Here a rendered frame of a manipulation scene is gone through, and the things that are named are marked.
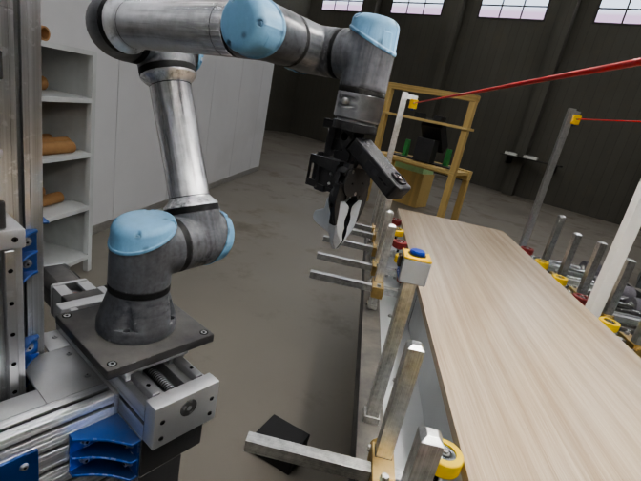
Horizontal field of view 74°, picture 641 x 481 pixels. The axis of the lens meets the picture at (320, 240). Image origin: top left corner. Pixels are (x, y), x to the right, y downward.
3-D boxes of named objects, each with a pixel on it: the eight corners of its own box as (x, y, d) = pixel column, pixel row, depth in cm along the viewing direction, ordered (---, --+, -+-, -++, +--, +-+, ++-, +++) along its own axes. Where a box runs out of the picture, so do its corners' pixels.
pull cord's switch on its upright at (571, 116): (516, 263, 309) (572, 108, 275) (511, 260, 317) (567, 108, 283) (527, 266, 308) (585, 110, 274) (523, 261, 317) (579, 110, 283)
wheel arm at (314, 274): (308, 280, 188) (310, 270, 186) (309, 277, 191) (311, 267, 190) (405, 302, 185) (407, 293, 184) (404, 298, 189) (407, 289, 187)
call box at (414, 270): (397, 283, 107) (404, 256, 105) (395, 274, 114) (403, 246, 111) (423, 290, 107) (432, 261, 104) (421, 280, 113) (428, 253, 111)
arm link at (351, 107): (393, 101, 68) (365, 94, 61) (386, 131, 69) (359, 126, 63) (356, 94, 72) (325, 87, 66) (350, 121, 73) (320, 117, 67)
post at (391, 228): (363, 323, 195) (388, 223, 180) (363, 319, 198) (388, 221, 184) (371, 324, 195) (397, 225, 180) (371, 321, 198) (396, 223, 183)
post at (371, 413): (362, 422, 122) (402, 281, 108) (362, 410, 127) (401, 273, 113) (378, 426, 122) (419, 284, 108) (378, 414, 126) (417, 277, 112)
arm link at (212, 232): (155, 275, 91) (105, 10, 85) (207, 261, 103) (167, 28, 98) (192, 273, 84) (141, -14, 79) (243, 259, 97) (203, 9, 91)
